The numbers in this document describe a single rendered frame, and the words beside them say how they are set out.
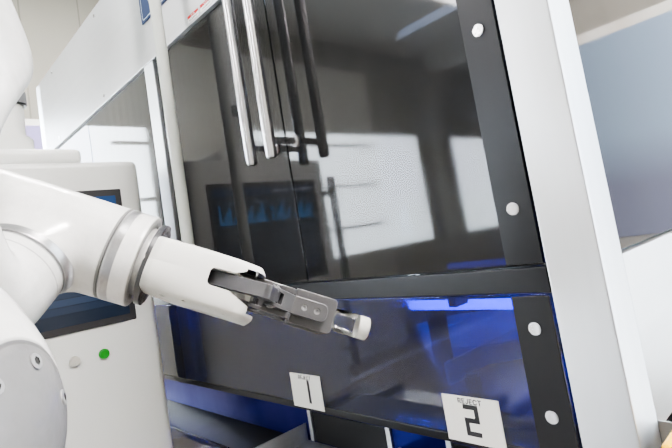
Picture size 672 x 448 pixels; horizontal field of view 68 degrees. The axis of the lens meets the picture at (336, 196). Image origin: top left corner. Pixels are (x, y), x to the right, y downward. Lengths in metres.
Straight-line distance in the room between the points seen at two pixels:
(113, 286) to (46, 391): 0.21
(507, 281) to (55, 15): 4.14
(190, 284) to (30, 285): 0.11
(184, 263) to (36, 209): 0.13
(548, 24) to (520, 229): 0.23
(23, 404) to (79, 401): 1.02
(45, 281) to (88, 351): 0.83
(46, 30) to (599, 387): 4.19
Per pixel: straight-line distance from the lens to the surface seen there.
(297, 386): 0.97
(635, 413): 0.63
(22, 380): 0.26
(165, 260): 0.44
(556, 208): 0.60
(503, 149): 0.63
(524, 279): 0.63
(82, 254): 0.46
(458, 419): 0.74
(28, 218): 0.47
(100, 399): 1.29
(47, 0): 4.51
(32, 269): 0.44
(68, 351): 1.26
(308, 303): 0.46
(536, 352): 0.64
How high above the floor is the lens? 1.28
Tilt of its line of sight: 5 degrees up
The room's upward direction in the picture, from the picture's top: 9 degrees counter-clockwise
